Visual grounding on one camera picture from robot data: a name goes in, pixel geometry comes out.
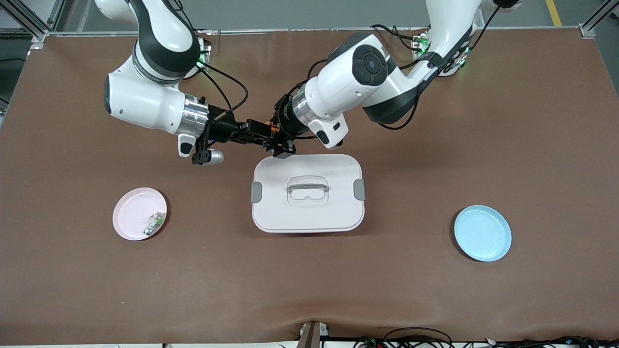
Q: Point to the metal table bracket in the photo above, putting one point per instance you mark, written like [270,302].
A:
[312,336]

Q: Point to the brown table mat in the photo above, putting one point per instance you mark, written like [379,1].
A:
[483,145]

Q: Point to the light blue round plate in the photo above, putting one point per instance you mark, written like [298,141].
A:
[482,233]

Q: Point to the white round plate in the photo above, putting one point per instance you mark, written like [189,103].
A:
[133,212]

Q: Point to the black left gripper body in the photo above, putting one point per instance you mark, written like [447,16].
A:
[283,122]

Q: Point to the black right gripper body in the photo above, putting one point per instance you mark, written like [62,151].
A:
[222,131]

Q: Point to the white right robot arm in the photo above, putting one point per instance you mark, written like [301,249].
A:
[145,96]

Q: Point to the white lidded storage box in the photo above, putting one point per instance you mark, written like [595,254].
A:
[307,212]

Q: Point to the green push-button switch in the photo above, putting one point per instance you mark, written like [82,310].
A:
[154,223]

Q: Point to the aluminium frame profile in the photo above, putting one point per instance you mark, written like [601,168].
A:
[597,21]
[29,21]

